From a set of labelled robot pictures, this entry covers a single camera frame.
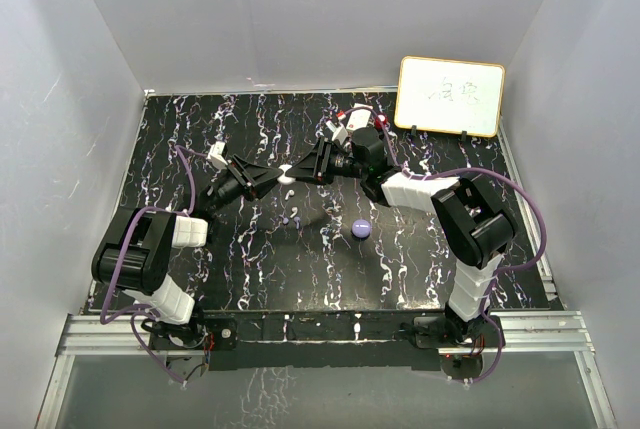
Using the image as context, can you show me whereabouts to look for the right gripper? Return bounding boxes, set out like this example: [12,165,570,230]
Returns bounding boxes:
[287,137,368,185]

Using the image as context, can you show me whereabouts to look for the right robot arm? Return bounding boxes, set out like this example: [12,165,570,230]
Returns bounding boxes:
[285,127,518,346]

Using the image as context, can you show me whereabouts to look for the aluminium frame rail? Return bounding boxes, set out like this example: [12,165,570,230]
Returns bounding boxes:
[35,310,617,428]

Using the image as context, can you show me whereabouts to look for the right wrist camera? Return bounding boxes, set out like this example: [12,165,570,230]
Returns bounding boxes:
[326,121,349,146]

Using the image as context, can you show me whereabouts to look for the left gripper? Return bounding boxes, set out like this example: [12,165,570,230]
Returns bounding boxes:
[207,155,284,215]

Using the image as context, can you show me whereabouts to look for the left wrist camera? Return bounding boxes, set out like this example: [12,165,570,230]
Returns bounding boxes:
[206,141,228,170]

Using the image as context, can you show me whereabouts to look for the white whiteboard yellow frame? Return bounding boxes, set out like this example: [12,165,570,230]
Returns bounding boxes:
[394,56,506,138]

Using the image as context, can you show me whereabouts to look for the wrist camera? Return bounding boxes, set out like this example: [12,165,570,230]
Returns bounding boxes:
[326,121,349,146]
[206,141,228,170]

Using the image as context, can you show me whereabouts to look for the white green box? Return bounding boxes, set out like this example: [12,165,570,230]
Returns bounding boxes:
[346,103,372,132]

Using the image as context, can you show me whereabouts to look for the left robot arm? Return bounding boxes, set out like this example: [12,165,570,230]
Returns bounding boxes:
[91,156,284,348]

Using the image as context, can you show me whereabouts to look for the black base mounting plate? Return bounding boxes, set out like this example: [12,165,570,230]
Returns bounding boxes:
[142,310,505,373]

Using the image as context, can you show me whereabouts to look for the white earbud charging case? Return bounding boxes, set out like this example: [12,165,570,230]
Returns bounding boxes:
[278,164,295,186]

